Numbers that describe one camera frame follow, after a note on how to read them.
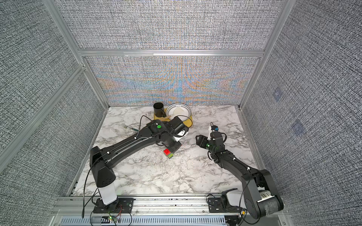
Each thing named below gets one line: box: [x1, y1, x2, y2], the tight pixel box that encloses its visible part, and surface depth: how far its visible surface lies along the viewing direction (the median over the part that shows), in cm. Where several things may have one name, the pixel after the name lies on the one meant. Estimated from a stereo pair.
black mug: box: [153, 102, 167, 118], surface depth 112 cm
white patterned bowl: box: [165, 103, 192, 122], surface depth 118 cm
